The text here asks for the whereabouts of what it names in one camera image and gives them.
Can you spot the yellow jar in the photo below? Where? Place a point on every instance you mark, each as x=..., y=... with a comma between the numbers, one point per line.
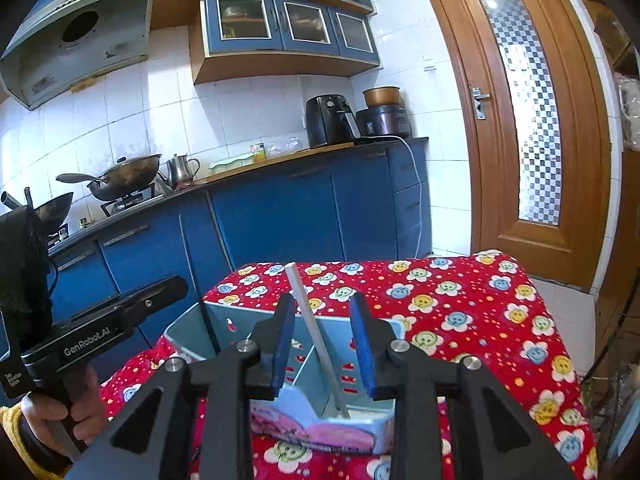
x=258, y=153

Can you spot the wooden counter board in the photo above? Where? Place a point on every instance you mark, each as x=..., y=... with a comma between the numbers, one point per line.
x=280, y=160

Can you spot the clear plastic bag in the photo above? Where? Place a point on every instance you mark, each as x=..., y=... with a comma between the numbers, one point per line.
x=282, y=147

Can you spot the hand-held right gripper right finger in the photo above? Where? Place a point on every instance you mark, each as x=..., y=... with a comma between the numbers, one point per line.
x=363, y=347

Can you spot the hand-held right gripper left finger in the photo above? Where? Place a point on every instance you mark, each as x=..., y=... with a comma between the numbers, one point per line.
x=281, y=347

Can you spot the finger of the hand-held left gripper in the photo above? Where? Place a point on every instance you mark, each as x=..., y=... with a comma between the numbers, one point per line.
x=160, y=292

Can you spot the steel kettle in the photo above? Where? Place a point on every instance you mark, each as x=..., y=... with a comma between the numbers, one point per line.
x=180, y=170

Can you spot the black wok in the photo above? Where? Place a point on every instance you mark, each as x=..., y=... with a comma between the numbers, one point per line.
x=50, y=207

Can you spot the black chopstick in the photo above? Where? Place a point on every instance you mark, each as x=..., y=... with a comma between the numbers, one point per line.
x=197, y=280

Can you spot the glass-door wall cabinet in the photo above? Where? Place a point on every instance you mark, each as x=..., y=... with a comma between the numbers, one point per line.
x=280, y=35

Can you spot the red floral tablecloth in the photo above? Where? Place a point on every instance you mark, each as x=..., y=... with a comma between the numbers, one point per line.
x=480, y=320

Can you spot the green tray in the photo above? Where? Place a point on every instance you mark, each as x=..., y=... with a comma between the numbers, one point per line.
x=227, y=163

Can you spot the grey range hood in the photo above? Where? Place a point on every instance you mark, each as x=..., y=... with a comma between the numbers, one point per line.
x=75, y=60

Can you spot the light blue utensil holder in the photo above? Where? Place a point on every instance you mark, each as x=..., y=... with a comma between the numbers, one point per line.
x=225, y=322

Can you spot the brown pot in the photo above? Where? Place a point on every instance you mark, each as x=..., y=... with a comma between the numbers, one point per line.
x=382, y=96

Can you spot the person's left forearm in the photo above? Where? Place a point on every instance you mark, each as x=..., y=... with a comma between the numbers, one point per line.
x=15, y=442

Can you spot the white chopstick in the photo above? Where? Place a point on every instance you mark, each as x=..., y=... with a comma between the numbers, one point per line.
x=312, y=325

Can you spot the steel wok with lid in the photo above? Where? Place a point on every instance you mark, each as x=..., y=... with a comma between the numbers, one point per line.
x=125, y=175

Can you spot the white plastic bag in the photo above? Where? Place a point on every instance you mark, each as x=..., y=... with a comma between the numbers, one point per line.
x=631, y=115

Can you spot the blue lower cabinets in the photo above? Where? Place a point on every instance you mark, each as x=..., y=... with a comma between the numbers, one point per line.
x=300, y=210

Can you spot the black air fryer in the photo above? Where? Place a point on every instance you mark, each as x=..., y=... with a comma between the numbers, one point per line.
x=325, y=120

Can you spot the person's left hand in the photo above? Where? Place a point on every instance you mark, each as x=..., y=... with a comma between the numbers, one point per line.
x=45, y=412

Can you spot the wooden door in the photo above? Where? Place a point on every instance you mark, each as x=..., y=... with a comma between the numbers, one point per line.
x=460, y=160

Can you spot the dark rice cooker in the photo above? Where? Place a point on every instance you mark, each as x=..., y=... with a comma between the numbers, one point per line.
x=385, y=120

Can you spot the gas stove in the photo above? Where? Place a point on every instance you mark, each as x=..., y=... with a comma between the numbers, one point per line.
x=127, y=202

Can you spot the white wall switch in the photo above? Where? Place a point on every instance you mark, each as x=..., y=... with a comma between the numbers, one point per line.
x=429, y=64

